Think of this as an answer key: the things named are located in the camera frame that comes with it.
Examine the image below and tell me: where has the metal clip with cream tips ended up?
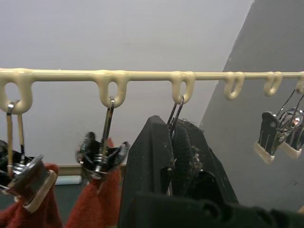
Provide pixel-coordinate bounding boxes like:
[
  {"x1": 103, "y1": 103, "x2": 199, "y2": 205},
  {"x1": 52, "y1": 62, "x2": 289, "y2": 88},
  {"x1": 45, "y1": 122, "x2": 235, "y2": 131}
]
[
  {"x1": 0, "y1": 99, "x2": 58, "y2": 213},
  {"x1": 75, "y1": 95, "x2": 131, "y2": 183},
  {"x1": 253, "y1": 88, "x2": 304, "y2": 165},
  {"x1": 166, "y1": 95, "x2": 185, "y2": 139}
]

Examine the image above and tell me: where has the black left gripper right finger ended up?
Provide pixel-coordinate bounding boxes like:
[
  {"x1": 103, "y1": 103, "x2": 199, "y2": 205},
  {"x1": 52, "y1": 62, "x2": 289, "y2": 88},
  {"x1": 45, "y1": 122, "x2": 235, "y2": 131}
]
[{"x1": 171, "y1": 118, "x2": 239, "y2": 204}]

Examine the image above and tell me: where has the red sock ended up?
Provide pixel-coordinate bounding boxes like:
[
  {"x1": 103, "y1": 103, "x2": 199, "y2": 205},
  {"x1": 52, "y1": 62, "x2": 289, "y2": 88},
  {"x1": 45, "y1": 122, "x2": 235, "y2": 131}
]
[
  {"x1": 0, "y1": 163, "x2": 63, "y2": 228},
  {"x1": 65, "y1": 137, "x2": 123, "y2": 228}
]

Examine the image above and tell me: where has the brown wooden strip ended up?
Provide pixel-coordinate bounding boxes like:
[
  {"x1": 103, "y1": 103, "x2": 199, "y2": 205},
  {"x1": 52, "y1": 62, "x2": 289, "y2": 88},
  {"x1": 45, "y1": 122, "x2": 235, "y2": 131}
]
[{"x1": 57, "y1": 165, "x2": 127, "y2": 177}]

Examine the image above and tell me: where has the cream clip hanger bar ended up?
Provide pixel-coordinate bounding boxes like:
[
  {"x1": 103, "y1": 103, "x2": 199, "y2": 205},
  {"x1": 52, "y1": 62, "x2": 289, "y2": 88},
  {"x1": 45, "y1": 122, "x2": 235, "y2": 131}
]
[{"x1": 0, "y1": 67, "x2": 304, "y2": 113}]

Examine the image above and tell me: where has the pale blue flat object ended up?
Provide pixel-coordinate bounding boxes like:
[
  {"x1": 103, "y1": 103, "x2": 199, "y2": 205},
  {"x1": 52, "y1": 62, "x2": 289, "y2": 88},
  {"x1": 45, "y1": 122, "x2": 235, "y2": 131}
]
[{"x1": 55, "y1": 175, "x2": 83, "y2": 186}]

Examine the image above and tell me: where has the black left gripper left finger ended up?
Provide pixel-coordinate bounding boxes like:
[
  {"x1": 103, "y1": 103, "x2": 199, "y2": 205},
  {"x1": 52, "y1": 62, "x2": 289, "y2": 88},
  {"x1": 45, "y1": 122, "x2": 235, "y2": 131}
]
[{"x1": 118, "y1": 115, "x2": 176, "y2": 228}]

